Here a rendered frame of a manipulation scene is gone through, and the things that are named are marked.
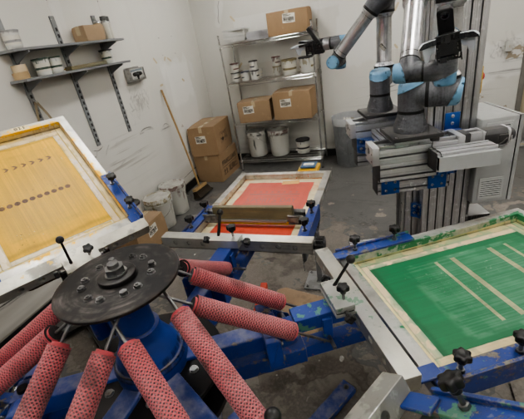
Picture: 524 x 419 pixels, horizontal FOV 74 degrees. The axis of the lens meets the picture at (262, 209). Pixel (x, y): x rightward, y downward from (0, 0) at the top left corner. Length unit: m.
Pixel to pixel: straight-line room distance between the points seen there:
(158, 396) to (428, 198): 1.80
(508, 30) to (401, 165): 3.56
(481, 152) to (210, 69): 4.43
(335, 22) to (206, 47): 1.84
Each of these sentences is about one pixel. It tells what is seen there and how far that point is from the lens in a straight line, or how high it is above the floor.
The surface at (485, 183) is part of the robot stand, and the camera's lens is 2.22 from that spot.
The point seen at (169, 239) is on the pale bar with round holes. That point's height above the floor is 1.03.
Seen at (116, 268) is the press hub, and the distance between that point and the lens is 0.90.
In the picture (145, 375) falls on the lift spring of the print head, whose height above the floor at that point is 1.22.
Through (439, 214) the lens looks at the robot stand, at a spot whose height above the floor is 0.69.
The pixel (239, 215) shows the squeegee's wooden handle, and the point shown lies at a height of 1.01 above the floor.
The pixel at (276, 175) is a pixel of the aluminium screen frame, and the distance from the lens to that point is 2.19.
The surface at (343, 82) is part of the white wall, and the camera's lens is 5.13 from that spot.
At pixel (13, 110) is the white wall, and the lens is 3.26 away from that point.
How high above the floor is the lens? 1.77
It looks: 26 degrees down
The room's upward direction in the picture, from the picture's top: 10 degrees counter-clockwise
